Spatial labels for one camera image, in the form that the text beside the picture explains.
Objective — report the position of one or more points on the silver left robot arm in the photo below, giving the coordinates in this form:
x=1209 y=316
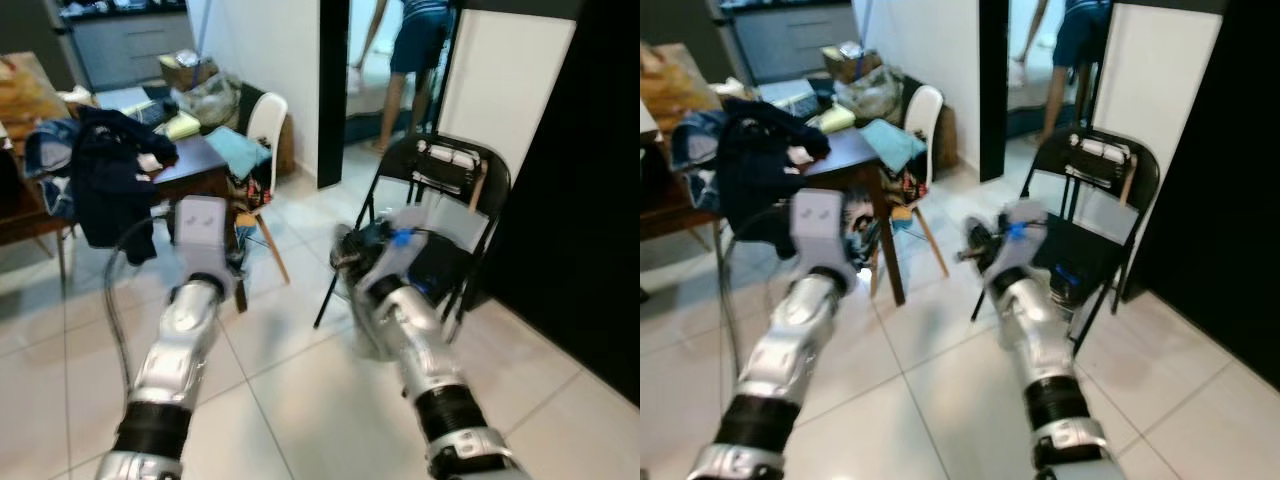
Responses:
x=795 y=350
x=175 y=350

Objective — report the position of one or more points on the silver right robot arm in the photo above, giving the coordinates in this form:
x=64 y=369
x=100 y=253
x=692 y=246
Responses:
x=410 y=340
x=1040 y=340

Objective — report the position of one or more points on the red black patterned cloth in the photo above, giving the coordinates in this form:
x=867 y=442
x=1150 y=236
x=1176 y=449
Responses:
x=250 y=192
x=915 y=187

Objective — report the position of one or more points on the dark wooden table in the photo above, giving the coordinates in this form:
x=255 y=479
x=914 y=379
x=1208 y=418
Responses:
x=850 y=155
x=195 y=165

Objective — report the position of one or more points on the teal cloth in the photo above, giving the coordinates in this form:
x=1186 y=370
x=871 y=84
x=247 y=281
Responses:
x=895 y=145
x=240 y=150

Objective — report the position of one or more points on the black folding chair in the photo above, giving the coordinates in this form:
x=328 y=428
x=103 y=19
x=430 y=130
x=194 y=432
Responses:
x=1050 y=150
x=395 y=160

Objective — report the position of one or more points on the pale yellow folded cloth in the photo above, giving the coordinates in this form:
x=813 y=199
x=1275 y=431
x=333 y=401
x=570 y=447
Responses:
x=183 y=126
x=838 y=119

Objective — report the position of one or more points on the dark navy garment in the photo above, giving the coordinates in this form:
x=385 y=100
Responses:
x=760 y=180
x=110 y=190

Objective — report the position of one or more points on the white chair wooden legs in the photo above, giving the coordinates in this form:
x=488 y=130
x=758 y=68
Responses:
x=925 y=105
x=268 y=115

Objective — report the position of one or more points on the white rolled cloth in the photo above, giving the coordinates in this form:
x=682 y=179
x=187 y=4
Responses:
x=448 y=155
x=1102 y=150

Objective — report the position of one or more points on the grey plastic bag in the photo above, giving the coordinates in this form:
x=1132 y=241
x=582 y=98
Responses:
x=210 y=100
x=870 y=95

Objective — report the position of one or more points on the brown cardboard box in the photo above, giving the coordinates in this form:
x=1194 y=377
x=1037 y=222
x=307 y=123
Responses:
x=185 y=72
x=850 y=65

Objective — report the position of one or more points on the blue denim garment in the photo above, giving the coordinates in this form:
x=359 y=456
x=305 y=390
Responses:
x=695 y=150
x=50 y=160

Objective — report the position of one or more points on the grey cabinet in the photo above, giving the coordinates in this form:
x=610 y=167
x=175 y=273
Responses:
x=790 y=40
x=130 y=45

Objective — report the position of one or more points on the person in blue shorts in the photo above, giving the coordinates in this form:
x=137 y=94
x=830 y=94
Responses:
x=1085 y=35
x=420 y=40

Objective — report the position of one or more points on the white door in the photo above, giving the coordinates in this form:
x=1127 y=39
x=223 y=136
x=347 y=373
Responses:
x=1160 y=70
x=510 y=80

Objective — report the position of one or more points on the black wardrobe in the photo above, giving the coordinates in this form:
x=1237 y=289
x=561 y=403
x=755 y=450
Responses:
x=1230 y=200
x=590 y=200

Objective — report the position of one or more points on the brown patterned wooden board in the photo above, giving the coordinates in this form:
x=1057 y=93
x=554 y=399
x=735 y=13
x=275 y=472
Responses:
x=675 y=85
x=30 y=95

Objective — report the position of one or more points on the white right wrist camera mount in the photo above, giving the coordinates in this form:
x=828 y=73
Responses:
x=415 y=250
x=1020 y=240

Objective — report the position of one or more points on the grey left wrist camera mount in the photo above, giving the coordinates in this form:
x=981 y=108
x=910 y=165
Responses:
x=820 y=230
x=200 y=235

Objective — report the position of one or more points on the black door frame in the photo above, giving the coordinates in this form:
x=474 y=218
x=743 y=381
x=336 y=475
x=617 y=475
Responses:
x=333 y=90
x=993 y=90

